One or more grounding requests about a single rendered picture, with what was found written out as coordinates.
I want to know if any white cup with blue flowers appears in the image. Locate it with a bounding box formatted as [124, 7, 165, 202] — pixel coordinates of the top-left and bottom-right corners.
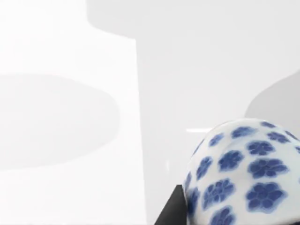
[183, 119, 300, 225]

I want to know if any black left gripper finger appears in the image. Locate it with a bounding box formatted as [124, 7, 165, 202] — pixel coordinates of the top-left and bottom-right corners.
[153, 184, 189, 225]

